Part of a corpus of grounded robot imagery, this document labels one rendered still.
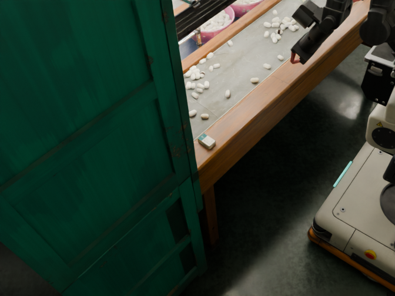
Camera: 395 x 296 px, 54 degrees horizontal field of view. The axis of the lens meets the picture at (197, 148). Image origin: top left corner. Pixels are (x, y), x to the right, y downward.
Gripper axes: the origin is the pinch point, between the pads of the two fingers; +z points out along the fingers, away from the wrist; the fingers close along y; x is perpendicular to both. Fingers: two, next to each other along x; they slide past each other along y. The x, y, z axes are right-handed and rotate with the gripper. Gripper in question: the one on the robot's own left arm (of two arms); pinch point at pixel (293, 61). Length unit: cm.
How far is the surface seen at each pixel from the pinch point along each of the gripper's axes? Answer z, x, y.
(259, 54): 35.9, -13.5, -24.1
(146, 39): -33, -25, 56
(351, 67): 95, 31, -126
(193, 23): 10.8, -35.8, 9.0
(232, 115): 27.9, -2.6, 14.9
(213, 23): 50, -43, -32
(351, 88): 90, 40, -107
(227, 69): 38.8, -18.8, -8.1
